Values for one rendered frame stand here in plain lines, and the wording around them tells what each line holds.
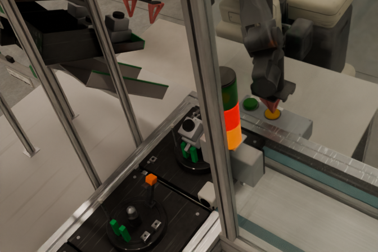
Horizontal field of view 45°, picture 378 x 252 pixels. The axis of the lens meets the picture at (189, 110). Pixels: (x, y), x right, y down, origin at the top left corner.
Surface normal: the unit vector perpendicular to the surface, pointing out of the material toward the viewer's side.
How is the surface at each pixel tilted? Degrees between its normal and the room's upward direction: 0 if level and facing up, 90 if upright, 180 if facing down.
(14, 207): 0
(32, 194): 0
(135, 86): 90
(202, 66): 90
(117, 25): 90
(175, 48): 0
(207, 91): 90
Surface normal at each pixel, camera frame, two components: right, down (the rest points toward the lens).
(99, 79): 0.67, 0.46
